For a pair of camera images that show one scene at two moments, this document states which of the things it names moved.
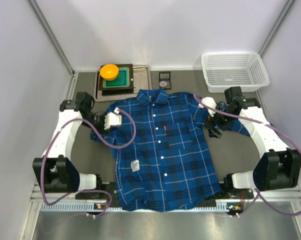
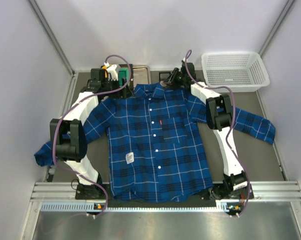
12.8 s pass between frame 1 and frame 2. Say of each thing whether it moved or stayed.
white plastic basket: stayed
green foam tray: stayed
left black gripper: moved
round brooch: stayed
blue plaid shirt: moved
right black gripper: moved
